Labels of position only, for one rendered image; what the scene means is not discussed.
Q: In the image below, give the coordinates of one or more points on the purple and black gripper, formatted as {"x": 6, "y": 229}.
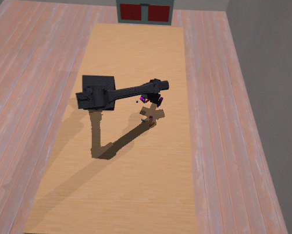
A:
{"x": 152, "y": 98}

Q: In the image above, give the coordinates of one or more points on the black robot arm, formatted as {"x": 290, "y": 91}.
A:
{"x": 100, "y": 97}

